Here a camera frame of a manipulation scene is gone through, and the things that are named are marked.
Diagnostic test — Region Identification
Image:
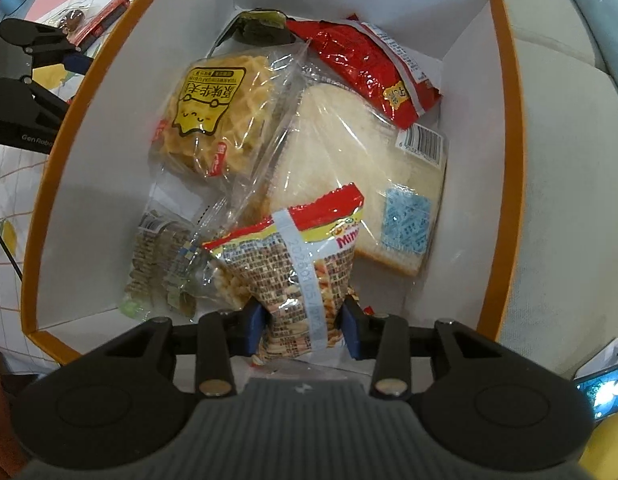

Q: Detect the yellow waffle snack bag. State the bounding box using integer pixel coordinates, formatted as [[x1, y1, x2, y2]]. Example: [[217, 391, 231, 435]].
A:
[[152, 42, 308, 180]]

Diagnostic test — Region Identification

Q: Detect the peanut snack bag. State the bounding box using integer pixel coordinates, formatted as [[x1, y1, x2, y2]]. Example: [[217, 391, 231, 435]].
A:
[[202, 183, 364, 362]]

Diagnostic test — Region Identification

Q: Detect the clear bag of puffed snacks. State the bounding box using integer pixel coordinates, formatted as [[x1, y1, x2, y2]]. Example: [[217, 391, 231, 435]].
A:
[[183, 196, 251, 314]]

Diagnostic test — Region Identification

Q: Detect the red silver snack bag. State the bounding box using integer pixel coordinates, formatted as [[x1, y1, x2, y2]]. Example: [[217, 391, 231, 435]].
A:
[[286, 18, 441, 130]]

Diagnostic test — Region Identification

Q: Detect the bagged sliced white bread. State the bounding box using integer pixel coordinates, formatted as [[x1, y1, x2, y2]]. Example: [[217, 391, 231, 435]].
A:
[[261, 84, 446, 276]]

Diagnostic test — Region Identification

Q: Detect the beige fabric sofa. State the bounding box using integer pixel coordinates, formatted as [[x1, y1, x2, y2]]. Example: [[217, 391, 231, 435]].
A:
[[500, 0, 618, 376]]

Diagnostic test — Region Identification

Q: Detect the pink white checkered mat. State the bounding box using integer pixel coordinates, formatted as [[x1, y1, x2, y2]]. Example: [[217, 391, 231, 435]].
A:
[[0, 0, 112, 375]]

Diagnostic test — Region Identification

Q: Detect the silver foil snack bag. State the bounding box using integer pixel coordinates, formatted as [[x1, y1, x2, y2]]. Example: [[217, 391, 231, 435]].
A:
[[118, 204, 199, 322]]

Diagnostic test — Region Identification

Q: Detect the black yellow snack packet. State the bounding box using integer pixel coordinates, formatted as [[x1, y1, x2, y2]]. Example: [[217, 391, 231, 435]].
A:
[[208, 8, 296, 56]]

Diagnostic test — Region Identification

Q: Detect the red date snack bag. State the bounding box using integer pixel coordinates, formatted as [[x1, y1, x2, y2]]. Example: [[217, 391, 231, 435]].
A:
[[57, 8, 84, 36]]

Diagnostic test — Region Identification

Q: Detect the orange white cardboard box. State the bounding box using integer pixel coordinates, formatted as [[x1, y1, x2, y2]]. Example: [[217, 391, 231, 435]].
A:
[[19, 0, 526, 366]]

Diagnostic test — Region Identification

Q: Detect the yellow cushion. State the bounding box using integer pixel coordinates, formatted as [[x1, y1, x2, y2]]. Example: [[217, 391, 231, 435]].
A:
[[579, 413, 618, 480]]

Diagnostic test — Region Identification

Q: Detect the smartphone with lit screen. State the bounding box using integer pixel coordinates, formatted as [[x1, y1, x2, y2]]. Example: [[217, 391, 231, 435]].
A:
[[574, 364, 618, 422]]

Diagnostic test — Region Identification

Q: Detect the pink sausage stick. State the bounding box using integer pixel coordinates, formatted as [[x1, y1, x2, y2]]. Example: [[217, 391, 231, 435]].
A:
[[68, 0, 131, 52]]

